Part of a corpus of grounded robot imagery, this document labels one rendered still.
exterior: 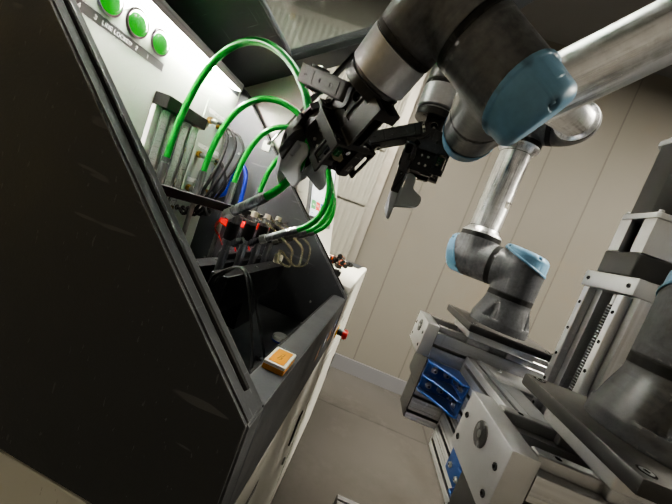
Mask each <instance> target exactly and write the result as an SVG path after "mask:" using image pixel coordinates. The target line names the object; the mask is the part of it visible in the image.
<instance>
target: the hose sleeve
mask: <svg viewBox="0 0 672 504"><path fill-rule="evenodd" d="M264 193H265V192H262V193H259V194H257V195H254V196H253V197H251V198H249V199H247V200H244V201H242V202H239V203H238V204H235V205H234V206H232V207H230V212H231V214H232V215H234V216H237V215H239V214H242V213H244V212H246V211H248V210H250V209H253V208H255V207H257V206H260V205H262V204H265V203H266V202H269V200H266V199H265V198H264Z"/></svg>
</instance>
